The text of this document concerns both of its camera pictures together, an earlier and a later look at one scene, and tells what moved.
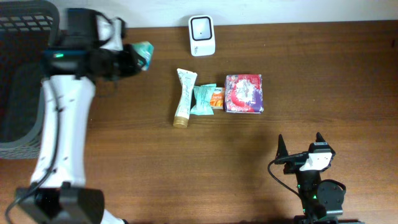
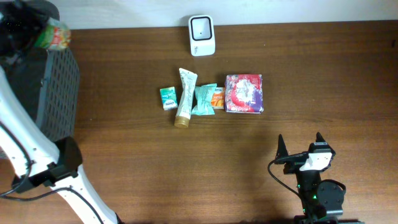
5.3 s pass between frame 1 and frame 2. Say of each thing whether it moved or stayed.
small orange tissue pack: stayed
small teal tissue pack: moved
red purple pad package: stayed
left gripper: moved
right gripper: stayed
